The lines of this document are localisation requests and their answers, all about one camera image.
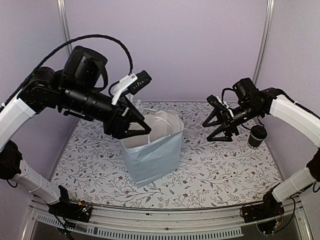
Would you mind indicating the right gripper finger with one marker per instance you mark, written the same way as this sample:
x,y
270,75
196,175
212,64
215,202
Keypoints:
x,y
214,119
222,134

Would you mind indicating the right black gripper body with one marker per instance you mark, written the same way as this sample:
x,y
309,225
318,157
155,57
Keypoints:
x,y
230,122

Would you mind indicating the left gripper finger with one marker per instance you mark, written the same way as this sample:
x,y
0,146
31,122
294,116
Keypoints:
x,y
131,113
145,130

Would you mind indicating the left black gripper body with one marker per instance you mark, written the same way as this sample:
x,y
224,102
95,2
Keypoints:
x,y
112,126

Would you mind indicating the black paper coffee cup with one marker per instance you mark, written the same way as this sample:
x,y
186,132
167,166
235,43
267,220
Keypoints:
x,y
254,143

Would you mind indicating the light blue paper bag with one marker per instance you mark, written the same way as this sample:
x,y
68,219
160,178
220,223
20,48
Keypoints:
x,y
150,157

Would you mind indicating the black plastic cup lid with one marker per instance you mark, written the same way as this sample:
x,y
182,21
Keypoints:
x,y
258,132

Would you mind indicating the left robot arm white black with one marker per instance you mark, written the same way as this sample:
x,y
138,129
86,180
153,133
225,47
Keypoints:
x,y
81,90

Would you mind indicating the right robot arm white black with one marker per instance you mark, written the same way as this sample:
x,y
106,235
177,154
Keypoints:
x,y
253,103

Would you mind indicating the floral patterned table mat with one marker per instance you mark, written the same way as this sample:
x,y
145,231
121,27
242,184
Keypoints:
x,y
211,174

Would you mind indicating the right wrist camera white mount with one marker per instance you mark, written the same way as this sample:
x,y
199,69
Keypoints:
x,y
218,105

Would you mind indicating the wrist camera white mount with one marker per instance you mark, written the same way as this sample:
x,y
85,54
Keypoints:
x,y
130,84
218,105

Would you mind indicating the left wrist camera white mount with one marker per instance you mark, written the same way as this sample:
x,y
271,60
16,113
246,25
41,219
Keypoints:
x,y
130,84

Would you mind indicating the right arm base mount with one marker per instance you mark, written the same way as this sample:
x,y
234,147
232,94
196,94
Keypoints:
x,y
262,211

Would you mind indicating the aluminium front rail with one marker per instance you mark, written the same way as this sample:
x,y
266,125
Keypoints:
x,y
218,223

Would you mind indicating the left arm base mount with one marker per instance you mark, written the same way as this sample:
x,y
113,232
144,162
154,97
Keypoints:
x,y
80,211

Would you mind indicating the right aluminium frame post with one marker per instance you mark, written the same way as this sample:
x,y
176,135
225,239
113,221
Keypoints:
x,y
270,5

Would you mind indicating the aluminium frame post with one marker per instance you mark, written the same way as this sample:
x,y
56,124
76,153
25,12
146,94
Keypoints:
x,y
270,5
62,12

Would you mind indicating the left aluminium frame post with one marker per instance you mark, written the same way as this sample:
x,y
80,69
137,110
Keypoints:
x,y
62,12

